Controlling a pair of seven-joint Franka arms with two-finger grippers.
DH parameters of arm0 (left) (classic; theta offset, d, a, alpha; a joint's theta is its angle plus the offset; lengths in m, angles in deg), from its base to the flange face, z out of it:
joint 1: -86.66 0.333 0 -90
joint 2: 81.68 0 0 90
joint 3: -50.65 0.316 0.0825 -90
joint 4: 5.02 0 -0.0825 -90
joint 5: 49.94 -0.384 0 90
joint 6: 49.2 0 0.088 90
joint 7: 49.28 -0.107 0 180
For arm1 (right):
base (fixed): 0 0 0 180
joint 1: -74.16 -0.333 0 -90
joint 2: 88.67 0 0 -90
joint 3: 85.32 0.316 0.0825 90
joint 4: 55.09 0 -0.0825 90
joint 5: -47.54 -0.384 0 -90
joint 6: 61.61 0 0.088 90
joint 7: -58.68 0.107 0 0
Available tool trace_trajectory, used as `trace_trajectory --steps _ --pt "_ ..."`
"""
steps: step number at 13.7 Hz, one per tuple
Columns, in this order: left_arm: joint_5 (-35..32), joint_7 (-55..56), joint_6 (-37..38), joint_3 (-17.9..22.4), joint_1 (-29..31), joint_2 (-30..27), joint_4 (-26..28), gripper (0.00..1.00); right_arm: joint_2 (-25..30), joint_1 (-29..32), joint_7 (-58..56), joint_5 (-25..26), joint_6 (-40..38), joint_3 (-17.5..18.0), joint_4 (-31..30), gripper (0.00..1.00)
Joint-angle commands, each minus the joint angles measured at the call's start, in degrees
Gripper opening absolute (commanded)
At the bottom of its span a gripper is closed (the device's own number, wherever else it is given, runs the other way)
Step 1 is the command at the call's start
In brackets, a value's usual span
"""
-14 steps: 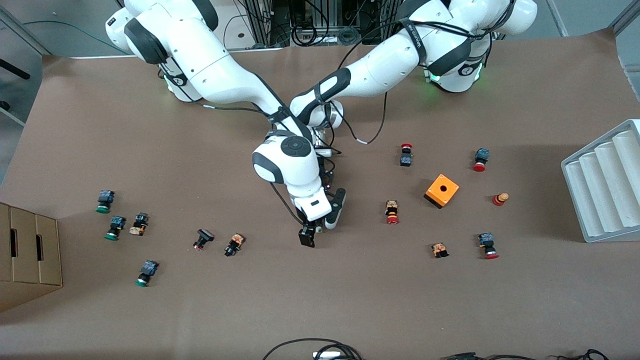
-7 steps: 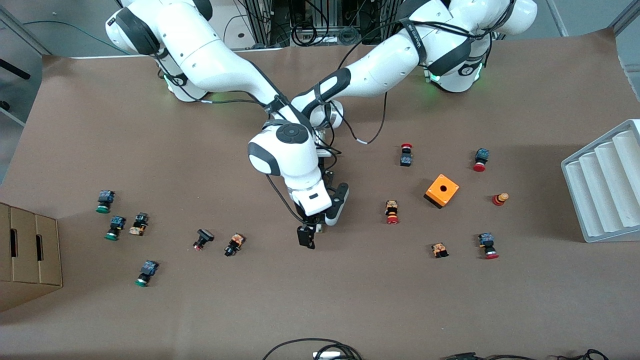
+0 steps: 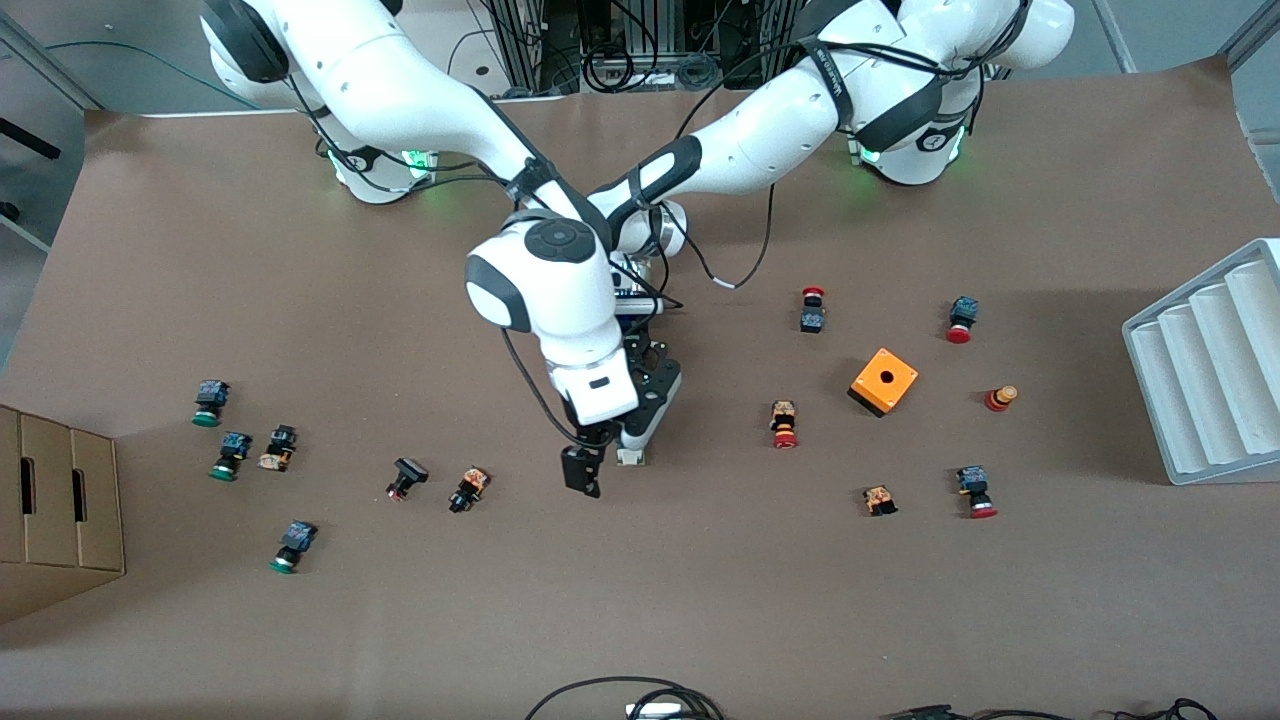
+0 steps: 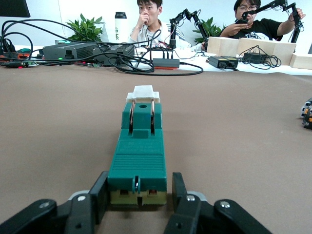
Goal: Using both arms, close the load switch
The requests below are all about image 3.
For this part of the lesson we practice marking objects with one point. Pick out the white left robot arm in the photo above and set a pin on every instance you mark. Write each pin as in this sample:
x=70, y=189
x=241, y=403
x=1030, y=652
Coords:
x=780, y=140

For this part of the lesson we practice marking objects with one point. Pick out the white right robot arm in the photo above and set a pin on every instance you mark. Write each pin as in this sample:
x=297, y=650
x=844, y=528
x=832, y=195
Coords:
x=420, y=100

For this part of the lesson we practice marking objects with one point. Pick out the red button with orange base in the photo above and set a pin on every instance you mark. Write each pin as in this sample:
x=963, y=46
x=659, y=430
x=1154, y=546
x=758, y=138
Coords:
x=783, y=424

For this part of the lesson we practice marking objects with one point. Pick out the red mushroom push button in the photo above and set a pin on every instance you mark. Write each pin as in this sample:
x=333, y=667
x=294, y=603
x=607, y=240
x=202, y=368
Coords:
x=812, y=312
x=962, y=320
x=976, y=491

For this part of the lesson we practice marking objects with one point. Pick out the black square-head push button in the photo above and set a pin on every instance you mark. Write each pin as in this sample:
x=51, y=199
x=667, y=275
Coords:
x=405, y=478

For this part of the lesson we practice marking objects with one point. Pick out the white power plug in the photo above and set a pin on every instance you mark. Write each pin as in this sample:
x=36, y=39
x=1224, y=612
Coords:
x=655, y=711

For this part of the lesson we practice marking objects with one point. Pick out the orange contact block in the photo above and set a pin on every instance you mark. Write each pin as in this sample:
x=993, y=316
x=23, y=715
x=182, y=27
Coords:
x=879, y=499

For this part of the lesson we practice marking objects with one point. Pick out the green mushroom push button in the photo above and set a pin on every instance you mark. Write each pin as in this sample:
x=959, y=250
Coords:
x=292, y=545
x=231, y=455
x=210, y=402

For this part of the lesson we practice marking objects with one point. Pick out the black equipment rack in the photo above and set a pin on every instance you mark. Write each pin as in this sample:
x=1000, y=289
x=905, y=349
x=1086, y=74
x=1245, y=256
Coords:
x=620, y=40

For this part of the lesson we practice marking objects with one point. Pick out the red yellow button head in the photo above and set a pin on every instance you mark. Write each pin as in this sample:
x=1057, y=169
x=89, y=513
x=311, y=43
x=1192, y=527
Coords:
x=1000, y=398

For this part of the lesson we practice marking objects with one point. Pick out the brown cardboard box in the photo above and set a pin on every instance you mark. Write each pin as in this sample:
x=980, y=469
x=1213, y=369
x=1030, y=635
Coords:
x=60, y=500

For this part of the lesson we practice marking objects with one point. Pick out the grey ribbed plastic tray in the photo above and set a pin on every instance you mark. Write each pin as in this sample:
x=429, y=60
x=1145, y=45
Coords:
x=1210, y=370

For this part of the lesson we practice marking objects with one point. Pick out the black selector switch orange base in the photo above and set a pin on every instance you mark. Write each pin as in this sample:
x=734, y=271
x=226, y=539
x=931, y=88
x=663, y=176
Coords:
x=277, y=448
x=468, y=489

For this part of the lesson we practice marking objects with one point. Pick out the orange button enclosure box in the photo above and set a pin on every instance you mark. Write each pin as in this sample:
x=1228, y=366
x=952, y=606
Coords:
x=884, y=382

